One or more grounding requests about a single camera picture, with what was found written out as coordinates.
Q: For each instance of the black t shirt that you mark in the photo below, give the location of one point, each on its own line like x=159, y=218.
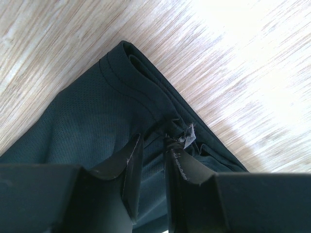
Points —
x=121, y=95

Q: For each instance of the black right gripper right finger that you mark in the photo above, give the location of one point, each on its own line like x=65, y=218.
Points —
x=200, y=200

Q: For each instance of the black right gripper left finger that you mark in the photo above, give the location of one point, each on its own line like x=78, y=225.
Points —
x=59, y=198

